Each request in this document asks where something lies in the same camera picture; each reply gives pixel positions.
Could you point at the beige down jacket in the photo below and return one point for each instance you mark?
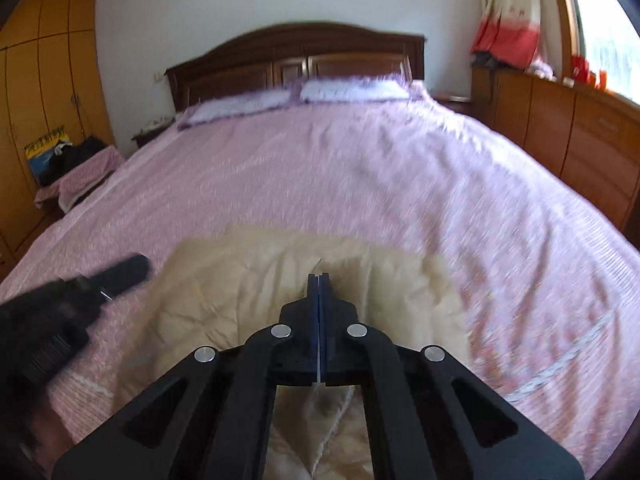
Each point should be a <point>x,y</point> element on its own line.
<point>225,285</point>

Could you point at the floral cream and red curtain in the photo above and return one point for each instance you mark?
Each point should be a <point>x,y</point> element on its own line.
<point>507,15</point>

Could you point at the dark clothes on cabinet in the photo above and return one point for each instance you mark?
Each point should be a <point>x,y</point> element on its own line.
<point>485,61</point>

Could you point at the dark wooden headboard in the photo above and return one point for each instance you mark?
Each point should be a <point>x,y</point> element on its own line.
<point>300,45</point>

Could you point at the red cup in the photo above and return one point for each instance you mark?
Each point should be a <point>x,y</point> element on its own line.
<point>579,69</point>

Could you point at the orange cup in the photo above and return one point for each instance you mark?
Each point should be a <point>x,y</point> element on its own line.
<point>599,80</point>

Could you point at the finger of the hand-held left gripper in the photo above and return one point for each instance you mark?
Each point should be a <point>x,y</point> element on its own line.
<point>127,272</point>

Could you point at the bed with pink bedspread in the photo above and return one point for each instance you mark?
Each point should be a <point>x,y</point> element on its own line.
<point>350,170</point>

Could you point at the purple frilled pillow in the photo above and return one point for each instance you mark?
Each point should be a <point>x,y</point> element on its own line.
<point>350,89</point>
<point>235,107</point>

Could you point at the dark clothes pile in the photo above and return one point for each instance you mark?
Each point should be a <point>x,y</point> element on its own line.
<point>75,160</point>

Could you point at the long wooden low cabinet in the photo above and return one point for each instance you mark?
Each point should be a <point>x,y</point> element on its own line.
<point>560,125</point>

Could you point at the window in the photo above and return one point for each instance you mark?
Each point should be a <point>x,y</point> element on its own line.
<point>610,35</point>

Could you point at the pink patterned cloth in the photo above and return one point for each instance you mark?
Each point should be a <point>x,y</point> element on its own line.
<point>85,180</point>

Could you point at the yellow and blue bag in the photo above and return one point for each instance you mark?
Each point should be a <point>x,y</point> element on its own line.
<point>42,152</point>

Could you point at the yellow wooden wardrobe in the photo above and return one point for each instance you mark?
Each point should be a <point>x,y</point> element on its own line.
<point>45,75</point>

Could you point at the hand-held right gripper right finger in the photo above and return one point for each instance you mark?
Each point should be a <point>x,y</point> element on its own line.
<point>337,320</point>

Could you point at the dark wooden nightstand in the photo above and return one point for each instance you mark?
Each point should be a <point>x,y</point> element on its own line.
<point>150,135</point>
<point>452,102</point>

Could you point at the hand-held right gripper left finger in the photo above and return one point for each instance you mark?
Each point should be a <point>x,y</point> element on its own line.
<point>300,320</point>

